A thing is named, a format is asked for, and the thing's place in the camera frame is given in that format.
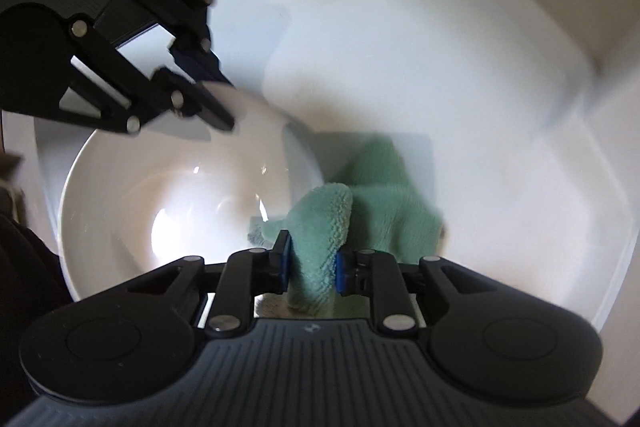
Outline green microfiber cloth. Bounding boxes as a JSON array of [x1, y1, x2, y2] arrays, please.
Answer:
[[247, 136, 445, 319]]

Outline white ceramic bowl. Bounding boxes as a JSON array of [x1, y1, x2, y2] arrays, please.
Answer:
[[58, 83, 323, 300]]

